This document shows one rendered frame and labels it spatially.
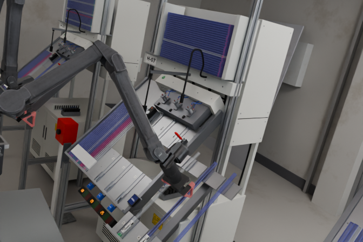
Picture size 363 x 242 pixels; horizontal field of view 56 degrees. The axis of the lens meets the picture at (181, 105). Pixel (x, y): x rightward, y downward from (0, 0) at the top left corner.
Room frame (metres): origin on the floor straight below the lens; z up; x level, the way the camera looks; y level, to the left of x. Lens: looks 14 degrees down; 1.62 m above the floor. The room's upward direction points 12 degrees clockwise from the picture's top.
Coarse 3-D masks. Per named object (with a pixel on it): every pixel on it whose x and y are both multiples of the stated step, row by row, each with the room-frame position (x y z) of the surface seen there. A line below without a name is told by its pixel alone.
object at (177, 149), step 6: (174, 144) 1.26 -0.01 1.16; (180, 144) 1.26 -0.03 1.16; (156, 150) 1.19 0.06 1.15; (162, 150) 1.20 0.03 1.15; (168, 150) 1.25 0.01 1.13; (174, 150) 1.24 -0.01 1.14; (180, 150) 1.24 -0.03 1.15; (186, 150) 1.25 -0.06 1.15; (156, 156) 1.18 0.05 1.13; (162, 156) 1.19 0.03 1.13; (180, 156) 1.23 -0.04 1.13; (186, 156) 1.26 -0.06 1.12; (156, 162) 1.23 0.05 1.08; (162, 162) 1.18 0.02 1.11; (180, 162) 1.23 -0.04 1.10
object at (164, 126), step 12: (144, 84) 2.21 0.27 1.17; (156, 84) 2.16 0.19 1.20; (144, 96) 2.10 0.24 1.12; (156, 96) 2.06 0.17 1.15; (156, 120) 1.88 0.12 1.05; (168, 120) 1.84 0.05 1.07; (156, 132) 1.79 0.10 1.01; (168, 132) 1.76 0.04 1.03; (180, 132) 1.73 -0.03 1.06; (192, 132) 1.70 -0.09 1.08; (168, 144) 1.69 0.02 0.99
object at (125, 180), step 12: (108, 156) 1.76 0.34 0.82; (120, 156) 1.73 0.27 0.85; (96, 168) 1.72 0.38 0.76; (108, 168) 1.69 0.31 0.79; (120, 168) 1.66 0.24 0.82; (132, 168) 1.63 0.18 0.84; (96, 180) 1.64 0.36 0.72; (108, 180) 1.62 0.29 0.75; (120, 180) 1.59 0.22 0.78; (132, 180) 1.56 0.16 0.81; (144, 180) 1.54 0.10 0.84; (108, 192) 1.55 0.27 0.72; (120, 192) 1.53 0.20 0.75; (132, 192) 1.50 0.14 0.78; (120, 204) 1.47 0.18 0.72
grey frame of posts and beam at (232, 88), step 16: (160, 0) 2.28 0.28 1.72; (256, 0) 1.74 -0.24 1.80; (160, 16) 2.27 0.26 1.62; (256, 16) 1.75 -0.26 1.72; (160, 64) 2.14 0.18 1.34; (176, 64) 2.03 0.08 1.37; (240, 64) 1.73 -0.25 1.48; (192, 80) 1.91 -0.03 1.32; (208, 80) 1.83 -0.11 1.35; (224, 80) 1.75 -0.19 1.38; (240, 80) 1.75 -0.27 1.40; (224, 112) 1.75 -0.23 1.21; (224, 128) 1.73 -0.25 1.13; (224, 144) 1.75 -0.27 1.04; (64, 176) 1.92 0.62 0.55; (64, 192) 1.93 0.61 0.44; (208, 208) 1.75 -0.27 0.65; (192, 240) 1.75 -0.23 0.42
